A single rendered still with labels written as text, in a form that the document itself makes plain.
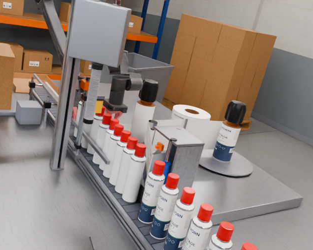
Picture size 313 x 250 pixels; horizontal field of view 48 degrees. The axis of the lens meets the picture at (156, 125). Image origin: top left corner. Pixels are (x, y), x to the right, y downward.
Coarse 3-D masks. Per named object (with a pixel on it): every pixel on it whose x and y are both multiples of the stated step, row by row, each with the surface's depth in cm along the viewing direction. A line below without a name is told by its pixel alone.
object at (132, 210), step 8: (40, 88) 209; (40, 96) 196; (56, 112) 179; (72, 128) 164; (72, 136) 156; (80, 144) 151; (88, 160) 139; (96, 168) 134; (112, 192) 121; (120, 200) 118; (128, 208) 114; (136, 208) 115; (136, 216) 111; (136, 224) 108; (144, 224) 108; (144, 232) 105; (152, 240) 102; (160, 248) 100
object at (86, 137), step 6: (36, 78) 200; (42, 84) 190; (48, 90) 183; (54, 96) 176; (72, 120) 153; (84, 132) 143; (90, 138) 139; (90, 144) 136; (96, 150) 131; (102, 156) 127; (108, 162) 124
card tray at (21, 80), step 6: (18, 78) 233; (24, 78) 236; (30, 78) 238; (42, 78) 242; (48, 78) 237; (18, 84) 221; (24, 84) 224; (54, 84) 227; (18, 90) 211; (24, 90) 213; (54, 90) 226
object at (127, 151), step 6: (132, 138) 116; (132, 144) 115; (126, 150) 116; (132, 150) 116; (126, 156) 116; (120, 162) 119; (126, 162) 117; (120, 168) 119; (126, 168) 117; (120, 174) 119; (126, 174) 118; (120, 180) 119; (120, 186) 120; (120, 192) 121
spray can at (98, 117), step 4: (104, 108) 139; (96, 116) 139; (100, 116) 139; (96, 120) 138; (100, 120) 138; (92, 124) 140; (96, 124) 139; (92, 128) 140; (96, 128) 140; (92, 132) 140; (96, 132) 140; (92, 136) 141; (96, 136) 141; (92, 140) 141; (88, 144) 143; (88, 148) 143; (92, 148) 142; (88, 152) 144; (92, 152) 143
